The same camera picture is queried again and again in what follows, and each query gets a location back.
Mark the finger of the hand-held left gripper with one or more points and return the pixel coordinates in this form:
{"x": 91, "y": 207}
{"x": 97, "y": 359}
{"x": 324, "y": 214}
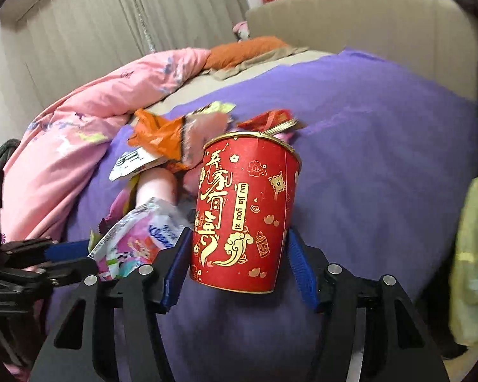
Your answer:
{"x": 63, "y": 250}
{"x": 63, "y": 269}

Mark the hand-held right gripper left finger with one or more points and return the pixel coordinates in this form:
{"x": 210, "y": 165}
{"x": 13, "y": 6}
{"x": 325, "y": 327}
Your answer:
{"x": 177, "y": 270}

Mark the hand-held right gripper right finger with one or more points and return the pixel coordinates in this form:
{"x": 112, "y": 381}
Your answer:
{"x": 302, "y": 274}

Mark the pink white tissue packet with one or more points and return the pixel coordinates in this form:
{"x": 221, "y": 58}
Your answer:
{"x": 143, "y": 238}

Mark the red paper cup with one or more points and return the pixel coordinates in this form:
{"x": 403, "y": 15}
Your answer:
{"x": 243, "y": 215}

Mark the orange plastic bag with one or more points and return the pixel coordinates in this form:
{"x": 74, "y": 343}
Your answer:
{"x": 159, "y": 135}

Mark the yellow-green plastic bag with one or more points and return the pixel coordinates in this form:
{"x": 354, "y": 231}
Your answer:
{"x": 474, "y": 254}

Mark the dark grey cloth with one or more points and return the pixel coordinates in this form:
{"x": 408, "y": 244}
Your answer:
{"x": 2, "y": 155}

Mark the pale pink pouch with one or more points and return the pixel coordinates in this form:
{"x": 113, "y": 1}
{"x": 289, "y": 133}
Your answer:
{"x": 155, "y": 187}

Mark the white barcode wrapper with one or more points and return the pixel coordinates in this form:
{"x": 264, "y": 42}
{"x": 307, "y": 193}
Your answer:
{"x": 131, "y": 163}

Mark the pink floral quilt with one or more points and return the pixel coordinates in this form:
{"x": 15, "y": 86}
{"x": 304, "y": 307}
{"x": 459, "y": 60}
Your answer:
{"x": 75, "y": 127}

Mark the purple blanket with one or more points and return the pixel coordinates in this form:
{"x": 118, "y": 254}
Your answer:
{"x": 362, "y": 147}

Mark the pink snack packet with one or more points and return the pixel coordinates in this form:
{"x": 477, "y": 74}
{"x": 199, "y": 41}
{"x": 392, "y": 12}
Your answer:
{"x": 203, "y": 131}

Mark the red foil wrapper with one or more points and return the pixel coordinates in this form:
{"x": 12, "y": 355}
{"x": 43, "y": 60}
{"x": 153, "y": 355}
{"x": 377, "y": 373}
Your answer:
{"x": 263, "y": 119}

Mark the yellow-green wrapper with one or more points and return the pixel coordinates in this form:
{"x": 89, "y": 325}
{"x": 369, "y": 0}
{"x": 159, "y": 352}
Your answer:
{"x": 217, "y": 107}

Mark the beige cloth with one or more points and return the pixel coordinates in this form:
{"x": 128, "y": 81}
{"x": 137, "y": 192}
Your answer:
{"x": 239, "y": 72}

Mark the beige curtain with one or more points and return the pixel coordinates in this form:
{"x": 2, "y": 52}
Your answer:
{"x": 103, "y": 16}

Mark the orange pillow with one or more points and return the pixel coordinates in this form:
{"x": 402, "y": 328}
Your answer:
{"x": 243, "y": 49}

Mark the small pink toy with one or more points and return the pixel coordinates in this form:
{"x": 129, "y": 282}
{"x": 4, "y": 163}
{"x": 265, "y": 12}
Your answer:
{"x": 241, "y": 30}

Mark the beige padded headboard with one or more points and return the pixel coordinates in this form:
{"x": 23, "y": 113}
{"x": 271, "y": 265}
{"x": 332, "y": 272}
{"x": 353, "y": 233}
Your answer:
{"x": 362, "y": 20}

